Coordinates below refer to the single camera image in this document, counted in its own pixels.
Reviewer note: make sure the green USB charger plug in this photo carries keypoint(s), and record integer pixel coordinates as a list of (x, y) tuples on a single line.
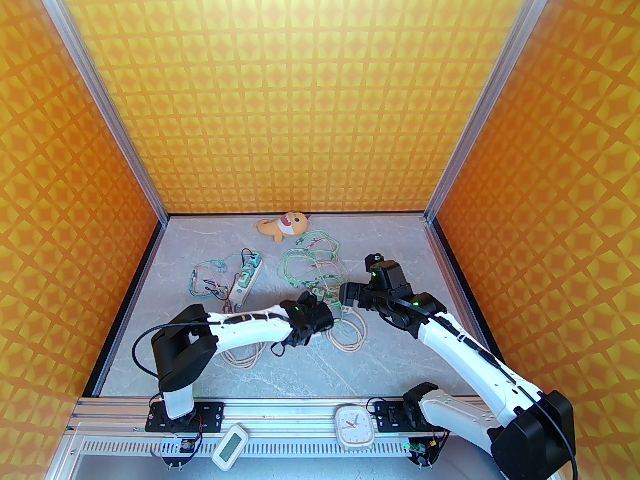
[(322, 296), (255, 257), (245, 279)]

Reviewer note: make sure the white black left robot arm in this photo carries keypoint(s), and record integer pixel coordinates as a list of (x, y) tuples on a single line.
[(250, 325)]

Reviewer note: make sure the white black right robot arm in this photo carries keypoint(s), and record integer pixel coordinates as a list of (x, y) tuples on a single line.
[(475, 353)]

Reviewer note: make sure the black table edge strip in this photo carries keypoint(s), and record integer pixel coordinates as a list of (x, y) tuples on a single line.
[(145, 268), (454, 268)]

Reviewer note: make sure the orange plush toy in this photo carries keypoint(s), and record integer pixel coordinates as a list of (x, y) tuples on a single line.
[(280, 225)]

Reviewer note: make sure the white square clock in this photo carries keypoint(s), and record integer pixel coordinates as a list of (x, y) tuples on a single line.
[(355, 428)]

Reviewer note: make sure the perforated metal panel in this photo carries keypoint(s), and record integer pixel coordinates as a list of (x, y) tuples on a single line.
[(300, 448)]

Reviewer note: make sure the white digital timer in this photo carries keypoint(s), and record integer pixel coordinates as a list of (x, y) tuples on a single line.
[(229, 447)]

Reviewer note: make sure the small circuit board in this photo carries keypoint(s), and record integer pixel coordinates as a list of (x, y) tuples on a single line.
[(186, 447), (419, 449)]

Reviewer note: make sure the aluminium frame rail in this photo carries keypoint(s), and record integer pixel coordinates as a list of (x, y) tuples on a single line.
[(280, 410)]

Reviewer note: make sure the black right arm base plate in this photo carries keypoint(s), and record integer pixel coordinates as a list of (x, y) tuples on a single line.
[(387, 415)]

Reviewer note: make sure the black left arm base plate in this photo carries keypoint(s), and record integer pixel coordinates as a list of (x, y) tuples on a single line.
[(212, 415)]

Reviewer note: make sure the aluminium corner post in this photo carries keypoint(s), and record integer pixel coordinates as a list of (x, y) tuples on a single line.
[(102, 98), (488, 98)]

